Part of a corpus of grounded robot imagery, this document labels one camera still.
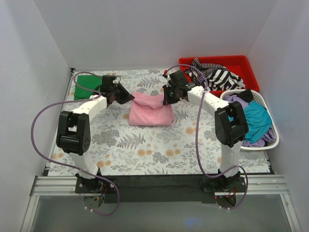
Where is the green t-shirt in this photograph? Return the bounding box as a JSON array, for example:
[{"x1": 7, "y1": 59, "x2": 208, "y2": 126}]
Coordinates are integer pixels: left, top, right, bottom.
[{"x1": 74, "y1": 75, "x2": 101, "y2": 101}]

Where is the pink t-shirt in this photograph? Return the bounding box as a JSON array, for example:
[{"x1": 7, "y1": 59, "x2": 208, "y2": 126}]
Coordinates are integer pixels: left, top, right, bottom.
[{"x1": 129, "y1": 92, "x2": 174, "y2": 126}]

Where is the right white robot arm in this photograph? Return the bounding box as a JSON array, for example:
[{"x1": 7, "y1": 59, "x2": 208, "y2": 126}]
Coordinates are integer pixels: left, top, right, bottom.
[{"x1": 163, "y1": 70, "x2": 249, "y2": 192}]

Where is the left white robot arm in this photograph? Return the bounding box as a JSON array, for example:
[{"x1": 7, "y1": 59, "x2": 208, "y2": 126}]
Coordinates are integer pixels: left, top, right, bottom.
[{"x1": 56, "y1": 75, "x2": 135, "y2": 193}]

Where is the black white striped shirt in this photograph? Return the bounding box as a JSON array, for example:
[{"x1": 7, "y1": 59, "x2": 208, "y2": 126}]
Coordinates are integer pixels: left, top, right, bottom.
[{"x1": 184, "y1": 58, "x2": 246, "y2": 91}]

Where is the lavender t-shirt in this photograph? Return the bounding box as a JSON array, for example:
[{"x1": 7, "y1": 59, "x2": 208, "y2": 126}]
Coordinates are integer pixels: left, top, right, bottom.
[{"x1": 223, "y1": 95, "x2": 249, "y2": 109}]

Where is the red plastic bin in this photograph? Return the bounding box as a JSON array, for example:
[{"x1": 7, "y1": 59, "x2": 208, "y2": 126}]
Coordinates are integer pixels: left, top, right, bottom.
[{"x1": 178, "y1": 55, "x2": 260, "y2": 97}]

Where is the black garment in basket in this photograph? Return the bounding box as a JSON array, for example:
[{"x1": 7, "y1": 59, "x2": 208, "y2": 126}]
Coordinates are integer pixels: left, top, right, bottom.
[{"x1": 237, "y1": 89, "x2": 253, "y2": 103}]

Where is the white laundry basket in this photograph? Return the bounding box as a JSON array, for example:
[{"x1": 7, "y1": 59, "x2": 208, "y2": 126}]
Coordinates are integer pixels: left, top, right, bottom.
[{"x1": 220, "y1": 89, "x2": 279, "y2": 151}]

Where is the teal t-shirt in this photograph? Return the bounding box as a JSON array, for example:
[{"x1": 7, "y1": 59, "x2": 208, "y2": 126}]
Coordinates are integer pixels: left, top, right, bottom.
[{"x1": 244, "y1": 101, "x2": 272, "y2": 144}]

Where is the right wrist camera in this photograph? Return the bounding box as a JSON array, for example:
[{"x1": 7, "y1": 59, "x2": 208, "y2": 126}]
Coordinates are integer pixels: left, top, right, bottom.
[{"x1": 163, "y1": 70, "x2": 174, "y2": 87}]

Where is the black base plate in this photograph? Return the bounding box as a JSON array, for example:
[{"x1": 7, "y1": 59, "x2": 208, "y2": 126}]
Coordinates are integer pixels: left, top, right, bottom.
[{"x1": 75, "y1": 174, "x2": 248, "y2": 207}]

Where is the aluminium frame rail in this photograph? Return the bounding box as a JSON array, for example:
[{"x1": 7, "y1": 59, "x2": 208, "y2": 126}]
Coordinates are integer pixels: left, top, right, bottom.
[{"x1": 21, "y1": 174, "x2": 301, "y2": 232}]

